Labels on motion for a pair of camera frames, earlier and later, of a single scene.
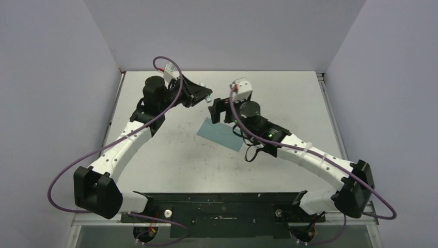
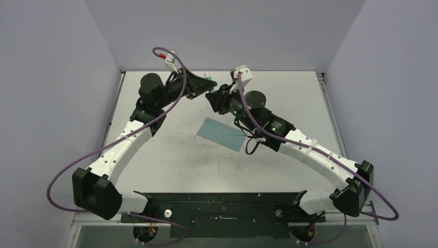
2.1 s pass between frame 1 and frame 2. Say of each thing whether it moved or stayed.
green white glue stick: moved
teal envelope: stayed
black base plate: stayed
